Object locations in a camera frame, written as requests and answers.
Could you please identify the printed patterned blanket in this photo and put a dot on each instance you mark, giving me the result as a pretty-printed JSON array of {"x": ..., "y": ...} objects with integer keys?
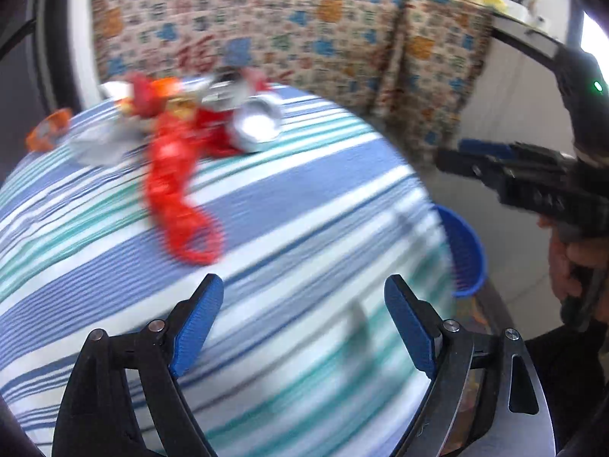
[
  {"x": 447, "y": 71},
  {"x": 304, "y": 28}
]

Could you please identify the black refrigerator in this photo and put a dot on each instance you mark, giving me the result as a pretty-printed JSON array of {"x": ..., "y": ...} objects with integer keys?
[{"x": 28, "y": 24}]

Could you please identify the small silver foil wrapper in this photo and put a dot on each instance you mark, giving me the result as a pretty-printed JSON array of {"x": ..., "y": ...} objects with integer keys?
[{"x": 116, "y": 91}]

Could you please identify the person's right hand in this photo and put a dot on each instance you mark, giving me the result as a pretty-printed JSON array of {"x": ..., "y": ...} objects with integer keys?
[{"x": 564, "y": 266}]

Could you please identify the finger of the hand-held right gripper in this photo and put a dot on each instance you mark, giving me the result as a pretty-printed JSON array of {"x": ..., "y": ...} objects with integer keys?
[
  {"x": 485, "y": 147},
  {"x": 466, "y": 164}
]

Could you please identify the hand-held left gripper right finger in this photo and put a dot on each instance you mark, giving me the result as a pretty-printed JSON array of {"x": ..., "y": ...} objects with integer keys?
[{"x": 409, "y": 328}]

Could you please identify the blue green striped tablecloth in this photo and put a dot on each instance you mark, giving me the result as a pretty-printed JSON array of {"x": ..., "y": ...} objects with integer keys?
[{"x": 285, "y": 209}]

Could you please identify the red snack packet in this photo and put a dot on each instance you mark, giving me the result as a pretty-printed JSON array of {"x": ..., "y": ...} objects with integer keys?
[{"x": 171, "y": 176}]

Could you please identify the dark kitchen countertop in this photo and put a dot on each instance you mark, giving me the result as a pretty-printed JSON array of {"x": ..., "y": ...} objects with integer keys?
[{"x": 528, "y": 33}]

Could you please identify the crushed silver red can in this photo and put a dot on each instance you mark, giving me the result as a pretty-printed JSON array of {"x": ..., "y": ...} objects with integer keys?
[{"x": 254, "y": 123}]

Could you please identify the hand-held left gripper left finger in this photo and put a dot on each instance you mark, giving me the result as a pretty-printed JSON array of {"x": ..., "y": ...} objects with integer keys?
[{"x": 197, "y": 323}]

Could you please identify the orange translucent wrapper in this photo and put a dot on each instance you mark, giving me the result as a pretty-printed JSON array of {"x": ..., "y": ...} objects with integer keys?
[{"x": 47, "y": 128}]

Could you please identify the blue plastic basket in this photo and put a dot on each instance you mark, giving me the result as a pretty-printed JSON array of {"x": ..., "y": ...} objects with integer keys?
[{"x": 464, "y": 252}]

